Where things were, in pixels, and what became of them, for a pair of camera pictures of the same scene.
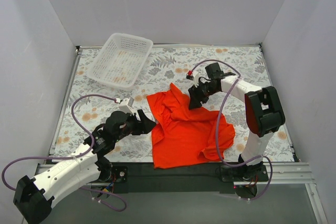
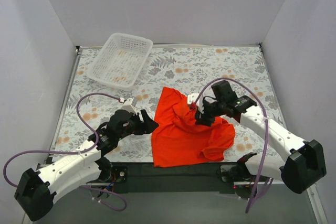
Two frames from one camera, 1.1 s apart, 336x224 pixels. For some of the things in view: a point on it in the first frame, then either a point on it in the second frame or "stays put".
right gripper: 200,92 → 205,112
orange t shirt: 181,135 stays put
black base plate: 144,177 stays put
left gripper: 139,124 stays put
